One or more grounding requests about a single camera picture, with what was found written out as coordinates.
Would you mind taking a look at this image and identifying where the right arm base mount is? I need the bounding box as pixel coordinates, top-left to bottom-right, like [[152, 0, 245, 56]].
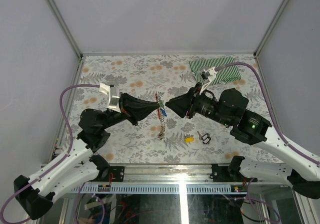
[[210, 156, 245, 182]]

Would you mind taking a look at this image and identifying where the yellow key tag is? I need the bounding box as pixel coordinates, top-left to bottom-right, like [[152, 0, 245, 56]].
[[184, 137, 195, 143]]

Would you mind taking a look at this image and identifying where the blue key tag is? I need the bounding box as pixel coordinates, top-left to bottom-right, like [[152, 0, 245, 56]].
[[161, 108, 167, 117]]

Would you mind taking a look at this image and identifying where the aluminium front rail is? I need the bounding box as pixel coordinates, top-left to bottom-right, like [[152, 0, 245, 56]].
[[74, 163, 251, 184]]

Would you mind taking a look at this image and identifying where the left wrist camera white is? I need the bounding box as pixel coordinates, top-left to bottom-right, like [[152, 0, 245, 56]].
[[99, 83, 121, 113]]

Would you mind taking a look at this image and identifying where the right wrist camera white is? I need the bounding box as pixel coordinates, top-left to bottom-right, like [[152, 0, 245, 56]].
[[198, 67, 217, 94]]

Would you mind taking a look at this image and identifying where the black key tag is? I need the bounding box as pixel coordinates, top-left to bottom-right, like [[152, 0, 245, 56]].
[[201, 133, 210, 140], [202, 137, 211, 144]]

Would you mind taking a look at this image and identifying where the black key tag upper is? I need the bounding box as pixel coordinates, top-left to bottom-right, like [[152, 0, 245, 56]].
[[201, 133, 210, 140]]

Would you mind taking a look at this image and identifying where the black key tag lower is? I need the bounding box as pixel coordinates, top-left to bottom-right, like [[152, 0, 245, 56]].
[[202, 137, 211, 144]]

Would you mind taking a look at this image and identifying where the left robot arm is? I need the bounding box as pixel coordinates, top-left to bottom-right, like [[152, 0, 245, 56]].
[[13, 93, 160, 220]]

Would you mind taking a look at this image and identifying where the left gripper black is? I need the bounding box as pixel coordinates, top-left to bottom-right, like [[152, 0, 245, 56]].
[[101, 92, 161, 131]]

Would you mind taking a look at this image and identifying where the white slotted cable duct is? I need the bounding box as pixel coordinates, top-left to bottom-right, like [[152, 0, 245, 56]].
[[70, 183, 241, 194]]

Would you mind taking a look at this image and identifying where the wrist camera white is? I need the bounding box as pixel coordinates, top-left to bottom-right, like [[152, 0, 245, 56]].
[[198, 67, 217, 94], [99, 83, 121, 113]]

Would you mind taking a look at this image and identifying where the metal key holder red handle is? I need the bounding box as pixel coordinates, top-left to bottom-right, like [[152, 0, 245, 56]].
[[155, 92, 166, 140]]

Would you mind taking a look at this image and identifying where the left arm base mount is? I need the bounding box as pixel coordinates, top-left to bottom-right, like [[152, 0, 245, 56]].
[[94, 166, 125, 182]]

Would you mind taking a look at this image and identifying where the green white striped cloth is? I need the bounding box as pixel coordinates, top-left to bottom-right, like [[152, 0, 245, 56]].
[[189, 57, 241, 85]]

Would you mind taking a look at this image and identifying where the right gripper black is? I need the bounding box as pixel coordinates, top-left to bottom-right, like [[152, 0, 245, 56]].
[[164, 82, 232, 126]]

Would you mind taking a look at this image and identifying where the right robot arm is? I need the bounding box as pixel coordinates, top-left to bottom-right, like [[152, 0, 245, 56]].
[[165, 84, 320, 199]]

